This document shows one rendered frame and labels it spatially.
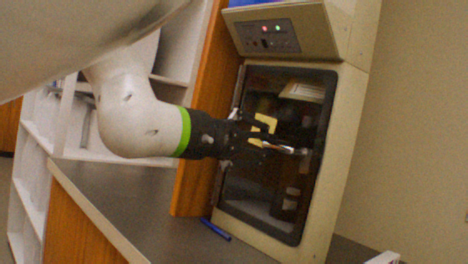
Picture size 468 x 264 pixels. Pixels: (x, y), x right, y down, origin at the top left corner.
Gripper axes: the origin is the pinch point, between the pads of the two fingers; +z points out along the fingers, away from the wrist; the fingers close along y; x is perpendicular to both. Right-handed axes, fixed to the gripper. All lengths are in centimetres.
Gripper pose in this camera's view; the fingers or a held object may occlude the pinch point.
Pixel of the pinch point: (274, 146)
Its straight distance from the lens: 81.2
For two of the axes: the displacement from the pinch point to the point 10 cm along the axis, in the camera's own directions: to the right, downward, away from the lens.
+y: 2.1, -9.8, -0.5
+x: -6.4, -1.7, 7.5
